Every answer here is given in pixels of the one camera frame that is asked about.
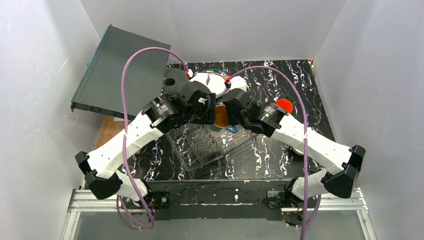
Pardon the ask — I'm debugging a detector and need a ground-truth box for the black foam spool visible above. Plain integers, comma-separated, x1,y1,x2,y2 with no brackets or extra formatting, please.
161,68,189,96

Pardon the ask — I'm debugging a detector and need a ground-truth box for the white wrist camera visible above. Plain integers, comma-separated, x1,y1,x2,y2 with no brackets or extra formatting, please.
189,72,210,87
228,76,248,93

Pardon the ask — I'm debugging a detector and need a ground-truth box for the black bit holder strip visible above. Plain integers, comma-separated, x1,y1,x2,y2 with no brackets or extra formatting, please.
308,166,327,175

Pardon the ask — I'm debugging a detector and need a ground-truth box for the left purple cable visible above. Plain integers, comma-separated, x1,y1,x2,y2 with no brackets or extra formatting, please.
115,46,190,231

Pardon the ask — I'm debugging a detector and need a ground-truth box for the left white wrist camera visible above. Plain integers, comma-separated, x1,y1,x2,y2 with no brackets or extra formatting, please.
189,72,210,87

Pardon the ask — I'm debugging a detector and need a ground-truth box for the white plate green red rim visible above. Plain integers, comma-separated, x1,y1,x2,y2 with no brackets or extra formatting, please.
201,69,230,98

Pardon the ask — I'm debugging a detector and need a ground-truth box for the blue butterfly mug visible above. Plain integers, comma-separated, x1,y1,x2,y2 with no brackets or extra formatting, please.
209,104,240,134

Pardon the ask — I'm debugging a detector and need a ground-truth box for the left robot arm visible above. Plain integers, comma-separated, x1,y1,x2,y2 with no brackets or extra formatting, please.
75,81,216,201

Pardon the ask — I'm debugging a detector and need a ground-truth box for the wooden board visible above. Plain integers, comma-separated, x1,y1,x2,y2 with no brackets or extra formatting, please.
93,115,124,150

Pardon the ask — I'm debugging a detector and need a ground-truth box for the orange mug black handle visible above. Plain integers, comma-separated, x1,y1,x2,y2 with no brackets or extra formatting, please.
275,98,294,114

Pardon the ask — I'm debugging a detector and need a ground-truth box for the purple cable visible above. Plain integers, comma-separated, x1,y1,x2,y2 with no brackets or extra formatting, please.
228,65,322,240
115,46,190,231

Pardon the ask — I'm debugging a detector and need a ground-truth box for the dark grey metal box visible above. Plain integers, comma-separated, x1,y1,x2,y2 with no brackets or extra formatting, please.
70,25,171,121

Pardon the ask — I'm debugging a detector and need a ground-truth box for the white floral bowl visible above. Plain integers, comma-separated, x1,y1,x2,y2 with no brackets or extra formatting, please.
290,146,304,156

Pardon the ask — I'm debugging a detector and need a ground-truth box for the wire dish rack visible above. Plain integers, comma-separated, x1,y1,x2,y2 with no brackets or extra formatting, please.
165,123,259,172

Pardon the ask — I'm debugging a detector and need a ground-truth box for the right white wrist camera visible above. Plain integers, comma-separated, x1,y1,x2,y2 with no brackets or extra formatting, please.
228,76,248,93

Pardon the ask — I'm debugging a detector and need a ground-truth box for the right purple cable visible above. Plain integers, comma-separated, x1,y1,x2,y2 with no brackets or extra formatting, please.
228,65,322,240

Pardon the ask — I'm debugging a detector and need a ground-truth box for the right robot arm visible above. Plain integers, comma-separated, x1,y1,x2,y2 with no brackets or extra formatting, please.
222,88,366,205

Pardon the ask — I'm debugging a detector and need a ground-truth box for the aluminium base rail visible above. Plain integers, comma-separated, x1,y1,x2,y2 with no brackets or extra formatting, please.
62,187,376,240

